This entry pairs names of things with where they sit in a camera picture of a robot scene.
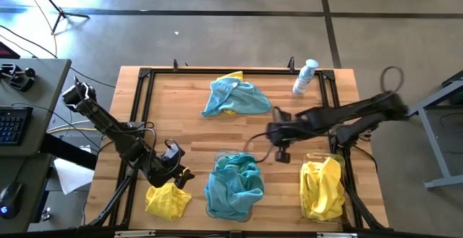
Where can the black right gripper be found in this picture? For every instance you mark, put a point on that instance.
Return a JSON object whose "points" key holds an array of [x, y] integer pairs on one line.
{"points": [[285, 133]]}

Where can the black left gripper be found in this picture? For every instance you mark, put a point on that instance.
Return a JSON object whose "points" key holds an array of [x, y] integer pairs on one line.
{"points": [[162, 173]]}

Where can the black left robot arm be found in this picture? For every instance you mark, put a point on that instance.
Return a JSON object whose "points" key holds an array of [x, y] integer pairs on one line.
{"points": [[108, 122]]}

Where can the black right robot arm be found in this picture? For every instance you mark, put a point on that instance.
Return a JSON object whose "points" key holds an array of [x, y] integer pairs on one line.
{"points": [[343, 113]]}

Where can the clear plastic basket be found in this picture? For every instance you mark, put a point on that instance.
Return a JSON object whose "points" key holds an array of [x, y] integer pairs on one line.
{"points": [[220, 155], [311, 156]]}

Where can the white spray bottle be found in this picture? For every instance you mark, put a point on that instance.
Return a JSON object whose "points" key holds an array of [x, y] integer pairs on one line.
{"points": [[303, 80]]}

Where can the white paper sheet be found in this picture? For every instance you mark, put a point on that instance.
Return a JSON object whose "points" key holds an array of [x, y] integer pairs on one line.
{"points": [[72, 176]]}

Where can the black desk foot bar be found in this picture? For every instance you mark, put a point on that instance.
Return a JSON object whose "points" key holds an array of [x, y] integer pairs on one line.
{"points": [[68, 153]]}

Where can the small metal caster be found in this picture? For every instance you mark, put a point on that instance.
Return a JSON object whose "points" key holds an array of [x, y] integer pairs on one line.
{"points": [[45, 215]]}

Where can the grey metal stand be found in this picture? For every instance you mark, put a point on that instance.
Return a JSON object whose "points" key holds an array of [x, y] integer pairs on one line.
{"points": [[436, 147]]}

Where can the grey desk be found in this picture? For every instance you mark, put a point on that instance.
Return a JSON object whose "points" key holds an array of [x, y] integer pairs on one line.
{"points": [[43, 86]]}

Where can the black computer mouse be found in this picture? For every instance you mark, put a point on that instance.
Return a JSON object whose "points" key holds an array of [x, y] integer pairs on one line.
{"points": [[11, 198]]}

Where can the black keyboard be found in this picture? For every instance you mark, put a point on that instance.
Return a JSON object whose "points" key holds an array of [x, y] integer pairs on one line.
{"points": [[14, 126]]}

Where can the black clamp device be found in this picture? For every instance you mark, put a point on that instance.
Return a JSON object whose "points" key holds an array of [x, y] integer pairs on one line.
{"points": [[21, 82]]}

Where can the black tripod stand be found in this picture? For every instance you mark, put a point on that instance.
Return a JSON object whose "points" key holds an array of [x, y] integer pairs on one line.
{"points": [[59, 12]]}

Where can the black device with red edge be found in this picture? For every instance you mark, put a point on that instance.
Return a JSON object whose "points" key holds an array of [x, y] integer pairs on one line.
{"points": [[7, 54]]}

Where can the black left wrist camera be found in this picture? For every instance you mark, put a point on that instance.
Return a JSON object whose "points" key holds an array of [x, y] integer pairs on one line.
{"points": [[171, 155]]}

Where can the silver metal bracket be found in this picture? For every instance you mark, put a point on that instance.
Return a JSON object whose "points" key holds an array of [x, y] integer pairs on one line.
{"points": [[134, 234], [336, 235]]}

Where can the black frame clamp hook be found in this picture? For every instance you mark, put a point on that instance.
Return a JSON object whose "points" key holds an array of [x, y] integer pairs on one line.
{"points": [[175, 65], [291, 64]]}

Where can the black aluminium table frame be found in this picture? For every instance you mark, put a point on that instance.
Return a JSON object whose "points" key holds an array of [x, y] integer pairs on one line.
{"points": [[195, 71]]}

